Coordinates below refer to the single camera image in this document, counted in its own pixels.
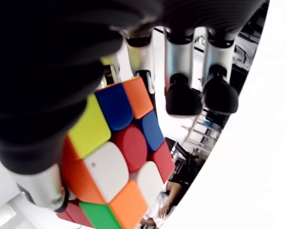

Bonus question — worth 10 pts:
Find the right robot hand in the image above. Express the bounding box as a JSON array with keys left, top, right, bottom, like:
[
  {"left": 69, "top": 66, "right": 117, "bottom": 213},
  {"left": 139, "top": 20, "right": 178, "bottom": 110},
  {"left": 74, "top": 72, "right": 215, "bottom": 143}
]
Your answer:
[{"left": 0, "top": 0, "right": 270, "bottom": 213}]

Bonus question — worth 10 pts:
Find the metal frame ladder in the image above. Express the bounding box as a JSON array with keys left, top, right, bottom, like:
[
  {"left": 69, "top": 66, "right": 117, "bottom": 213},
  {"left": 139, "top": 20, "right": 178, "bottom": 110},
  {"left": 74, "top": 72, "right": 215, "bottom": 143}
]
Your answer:
[{"left": 181, "top": 108, "right": 224, "bottom": 153}]

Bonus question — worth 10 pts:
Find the seated person white shirt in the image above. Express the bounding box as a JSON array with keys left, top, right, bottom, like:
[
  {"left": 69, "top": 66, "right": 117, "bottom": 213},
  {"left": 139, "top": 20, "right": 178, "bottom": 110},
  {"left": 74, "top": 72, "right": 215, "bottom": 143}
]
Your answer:
[{"left": 139, "top": 180, "right": 185, "bottom": 229}]

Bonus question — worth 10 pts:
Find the multicoloured Rubik's cube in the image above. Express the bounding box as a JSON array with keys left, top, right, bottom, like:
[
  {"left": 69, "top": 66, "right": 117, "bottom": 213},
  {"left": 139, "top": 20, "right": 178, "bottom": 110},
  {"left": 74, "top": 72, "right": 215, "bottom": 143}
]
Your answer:
[{"left": 56, "top": 76, "right": 176, "bottom": 229}]

